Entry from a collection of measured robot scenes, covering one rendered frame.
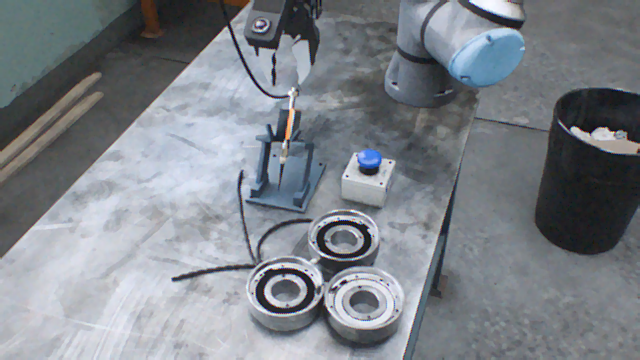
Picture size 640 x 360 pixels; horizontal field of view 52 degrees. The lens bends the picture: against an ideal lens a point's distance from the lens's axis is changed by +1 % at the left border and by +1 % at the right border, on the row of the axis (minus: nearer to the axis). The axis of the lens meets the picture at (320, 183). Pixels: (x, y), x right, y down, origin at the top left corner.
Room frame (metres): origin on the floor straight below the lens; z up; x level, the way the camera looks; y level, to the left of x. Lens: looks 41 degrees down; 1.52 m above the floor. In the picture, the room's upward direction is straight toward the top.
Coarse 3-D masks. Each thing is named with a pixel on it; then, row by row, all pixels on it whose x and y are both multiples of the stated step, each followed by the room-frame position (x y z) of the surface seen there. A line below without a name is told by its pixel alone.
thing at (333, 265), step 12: (324, 216) 0.71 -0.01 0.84; (336, 216) 0.71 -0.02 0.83; (348, 216) 0.71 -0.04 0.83; (360, 216) 0.71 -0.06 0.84; (312, 228) 0.68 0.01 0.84; (336, 228) 0.69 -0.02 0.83; (348, 228) 0.69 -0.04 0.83; (372, 228) 0.69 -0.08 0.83; (312, 240) 0.66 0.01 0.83; (336, 240) 0.68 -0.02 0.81; (348, 240) 0.68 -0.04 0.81; (360, 240) 0.66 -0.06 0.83; (372, 240) 0.66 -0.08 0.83; (312, 252) 0.64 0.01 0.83; (348, 252) 0.64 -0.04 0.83; (372, 252) 0.63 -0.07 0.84; (324, 264) 0.62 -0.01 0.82; (336, 264) 0.61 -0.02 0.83; (348, 264) 0.61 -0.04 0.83; (360, 264) 0.62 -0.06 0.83
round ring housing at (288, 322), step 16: (288, 256) 0.62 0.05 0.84; (256, 272) 0.60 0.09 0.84; (320, 272) 0.59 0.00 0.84; (272, 288) 0.58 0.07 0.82; (288, 288) 0.59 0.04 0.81; (304, 288) 0.57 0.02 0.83; (256, 304) 0.54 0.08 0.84; (272, 304) 0.55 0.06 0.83; (288, 304) 0.55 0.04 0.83; (320, 304) 0.55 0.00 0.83; (272, 320) 0.52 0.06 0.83; (288, 320) 0.52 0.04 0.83; (304, 320) 0.52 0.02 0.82
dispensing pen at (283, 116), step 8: (296, 88) 0.87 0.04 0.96; (296, 96) 0.86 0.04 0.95; (280, 112) 0.84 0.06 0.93; (288, 112) 0.84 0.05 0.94; (280, 120) 0.83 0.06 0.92; (280, 128) 0.82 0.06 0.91; (280, 136) 0.82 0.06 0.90; (288, 144) 0.82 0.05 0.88; (280, 152) 0.82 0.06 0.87; (280, 160) 0.81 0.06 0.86; (280, 168) 0.80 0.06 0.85; (280, 176) 0.79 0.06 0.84
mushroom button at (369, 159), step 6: (366, 150) 0.82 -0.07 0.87; (372, 150) 0.82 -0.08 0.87; (360, 156) 0.80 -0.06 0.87; (366, 156) 0.80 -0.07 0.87; (372, 156) 0.80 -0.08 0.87; (378, 156) 0.80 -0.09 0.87; (360, 162) 0.79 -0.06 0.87; (366, 162) 0.79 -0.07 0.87; (372, 162) 0.79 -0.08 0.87; (378, 162) 0.79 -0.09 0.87; (366, 168) 0.80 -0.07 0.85; (372, 168) 0.79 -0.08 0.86
